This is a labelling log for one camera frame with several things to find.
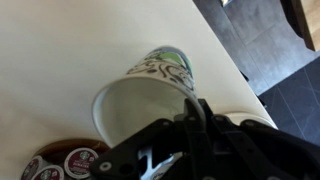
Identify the light wooden table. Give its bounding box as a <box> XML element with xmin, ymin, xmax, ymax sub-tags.
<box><xmin>299</xmin><ymin>0</ymin><xmax>320</xmax><ymax>52</ymax></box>

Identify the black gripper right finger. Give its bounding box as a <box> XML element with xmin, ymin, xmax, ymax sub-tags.
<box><xmin>197</xmin><ymin>98</ymin><xmax>320</xmax><ymax>180</ymax></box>

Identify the wire coffee pod carousel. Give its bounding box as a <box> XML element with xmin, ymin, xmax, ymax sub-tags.
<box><xmin>19</xmin><ymin>137</ymin><xmax>112</xmax><ymax>180</ymax></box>

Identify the dark red coffee pod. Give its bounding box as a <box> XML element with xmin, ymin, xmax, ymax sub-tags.
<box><xmin>62</xmin><ymin>147</ymin><xmax>100</xmax><ymax>180</ymax></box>
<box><xmin>20</xmin><ymin>155</ymin><xmax>45</xmax><ymax>180</ymax></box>
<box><xmin>31</xmin><ymin>164</ymin><xmax>65</xmax><ymax>180</ymax></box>

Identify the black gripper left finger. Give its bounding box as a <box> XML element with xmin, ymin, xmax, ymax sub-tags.
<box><xmin>89</xmin><ymin>97</ymin><xmax>209</xmax><ymax>180</ymax></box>

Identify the patterned paper cup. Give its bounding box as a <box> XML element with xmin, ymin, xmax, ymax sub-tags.
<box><xmin>91</xmin><ymin>45</ymin><xmax>198</xmax><ymax>150</ymax></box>

